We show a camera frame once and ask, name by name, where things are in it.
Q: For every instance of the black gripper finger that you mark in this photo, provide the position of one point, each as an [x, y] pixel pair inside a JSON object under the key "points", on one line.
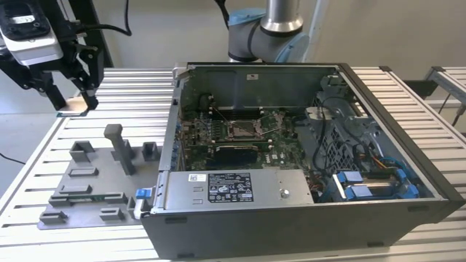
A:
{"points": [[93, 71], [56, 92]]}

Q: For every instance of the silver CPU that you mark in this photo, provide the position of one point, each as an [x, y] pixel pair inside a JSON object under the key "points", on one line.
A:
{"points": [[76, 108]]}

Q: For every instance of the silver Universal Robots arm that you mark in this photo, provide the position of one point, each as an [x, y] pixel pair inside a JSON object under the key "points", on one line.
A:
{"points": [[281, 16]]}

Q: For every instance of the black RAM slot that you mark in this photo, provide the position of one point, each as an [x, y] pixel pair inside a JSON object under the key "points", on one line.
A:
{"points": [[242, 142], [241, 111]]}

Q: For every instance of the CPU socket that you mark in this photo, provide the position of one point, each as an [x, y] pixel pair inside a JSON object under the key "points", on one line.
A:
{"points": [[245, 132]]}

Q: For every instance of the grey parts rack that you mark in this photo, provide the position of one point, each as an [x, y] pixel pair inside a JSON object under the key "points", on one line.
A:
{"points": [[106, 174]]}

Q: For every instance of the thin metal locking lever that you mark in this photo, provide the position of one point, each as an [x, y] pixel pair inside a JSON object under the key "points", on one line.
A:
{"points": [[222, 114], [273, 129]]}

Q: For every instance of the green RAM stick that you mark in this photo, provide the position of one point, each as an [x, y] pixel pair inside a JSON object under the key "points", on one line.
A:
{"points": [[97, 197]]}

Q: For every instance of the blue case latch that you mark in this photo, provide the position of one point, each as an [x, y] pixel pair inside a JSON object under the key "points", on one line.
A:
{"points": [[142, 193]]}

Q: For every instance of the black graphics card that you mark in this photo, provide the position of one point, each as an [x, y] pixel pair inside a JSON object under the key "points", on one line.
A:
{"points": [[234, 154]]}

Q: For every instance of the silver power supply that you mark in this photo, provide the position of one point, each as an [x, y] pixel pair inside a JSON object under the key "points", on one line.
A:
{"points": [[182, 191]]}

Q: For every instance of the green motherboard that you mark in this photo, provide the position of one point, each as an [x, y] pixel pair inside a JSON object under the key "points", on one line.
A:
{"points": [[284, 152]]}

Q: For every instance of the grey blue drive cage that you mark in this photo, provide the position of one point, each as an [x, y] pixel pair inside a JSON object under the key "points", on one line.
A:
{"points": [[339, 147]]}

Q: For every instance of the black open PC case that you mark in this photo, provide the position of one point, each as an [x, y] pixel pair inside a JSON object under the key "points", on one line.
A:
{"points": [[256, 234]]}

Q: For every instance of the hard disk in blue carrier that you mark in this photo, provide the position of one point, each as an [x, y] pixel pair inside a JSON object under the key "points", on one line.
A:
{"points": [[359, 191]]}

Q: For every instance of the metal slatted side table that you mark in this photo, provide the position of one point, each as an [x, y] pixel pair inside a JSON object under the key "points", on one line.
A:
{"points": [[452, 82]]}

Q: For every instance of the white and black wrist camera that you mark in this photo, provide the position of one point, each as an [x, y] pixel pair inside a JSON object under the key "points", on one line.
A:
{"points": [[37, 52]]}

